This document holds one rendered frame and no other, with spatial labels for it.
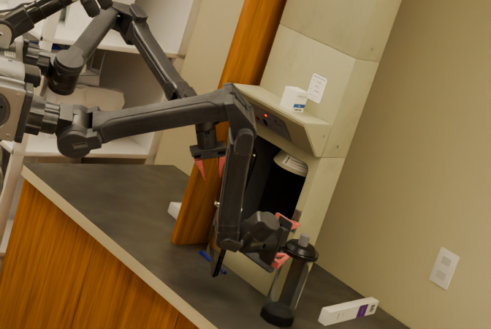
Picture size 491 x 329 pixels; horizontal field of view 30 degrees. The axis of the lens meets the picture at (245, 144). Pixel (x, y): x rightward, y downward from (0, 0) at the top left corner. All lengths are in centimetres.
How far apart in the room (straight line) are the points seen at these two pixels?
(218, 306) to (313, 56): 77
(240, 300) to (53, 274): 75
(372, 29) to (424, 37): 42
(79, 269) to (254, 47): 92
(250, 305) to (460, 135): 82
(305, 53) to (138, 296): 89
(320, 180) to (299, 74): 32
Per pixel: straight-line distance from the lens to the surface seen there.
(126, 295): 287
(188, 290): 268
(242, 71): 282
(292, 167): 274
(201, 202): 294
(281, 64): 276
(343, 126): 265
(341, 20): 263
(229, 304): 268
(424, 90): 295
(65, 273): 313
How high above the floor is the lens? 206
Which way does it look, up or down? 15 degrees down
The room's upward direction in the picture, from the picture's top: 18 degrees clockwise
